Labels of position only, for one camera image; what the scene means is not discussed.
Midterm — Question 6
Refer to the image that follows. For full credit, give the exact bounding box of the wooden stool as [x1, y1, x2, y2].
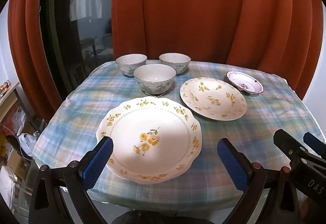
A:
[80, 38, 96, 58]

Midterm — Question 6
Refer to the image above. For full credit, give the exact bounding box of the scalloped plate with yellow flowers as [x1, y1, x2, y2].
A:
[96, 97, 203, 184]

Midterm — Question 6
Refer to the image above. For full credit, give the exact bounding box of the white bowl with grey floral print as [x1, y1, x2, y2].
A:
[133, 64, 177, 96]
[115, 54, 148, 77]
[159, 53, 191, 75]

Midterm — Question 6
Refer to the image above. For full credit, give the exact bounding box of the dark glass door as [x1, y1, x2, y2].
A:
[38, 0, 115, 87]

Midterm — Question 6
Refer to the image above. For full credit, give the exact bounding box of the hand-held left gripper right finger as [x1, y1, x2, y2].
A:
[216, 137, 301, 224]

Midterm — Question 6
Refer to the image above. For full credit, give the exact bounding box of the small dish with purple flowers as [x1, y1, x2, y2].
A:
[226, 71, 264, 95]

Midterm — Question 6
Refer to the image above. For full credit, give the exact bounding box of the row of small figurines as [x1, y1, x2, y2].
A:
[0, 79, 11, 96]

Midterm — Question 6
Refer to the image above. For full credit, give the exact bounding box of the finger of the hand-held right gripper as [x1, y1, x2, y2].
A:
[303, 132, 326, 158]
[273, 129, 308, 163]

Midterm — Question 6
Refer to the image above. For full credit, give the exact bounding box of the cardboard box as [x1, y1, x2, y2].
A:
[5, 149, 31, 179]

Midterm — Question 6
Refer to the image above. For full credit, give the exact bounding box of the wooden shelf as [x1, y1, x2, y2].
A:
[0, 81, 22, 125]

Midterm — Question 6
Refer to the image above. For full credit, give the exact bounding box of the orange curtain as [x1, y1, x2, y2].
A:
[111, 0, 326, 101]
[8, 0, 65, 128]

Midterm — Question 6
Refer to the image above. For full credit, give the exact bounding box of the round plate with yellow flowers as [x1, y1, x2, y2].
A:
[180, 77, 247, 121]

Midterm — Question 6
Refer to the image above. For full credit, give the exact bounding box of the plaid tablecloth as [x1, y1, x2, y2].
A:
[32, 60, 326, 212]

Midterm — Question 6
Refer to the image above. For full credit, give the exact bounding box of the white plastic bag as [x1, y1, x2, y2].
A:
[18, 133, 39, 159]

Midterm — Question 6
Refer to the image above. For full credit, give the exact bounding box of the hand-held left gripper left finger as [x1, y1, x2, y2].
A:
[28, 136, 114, 224]

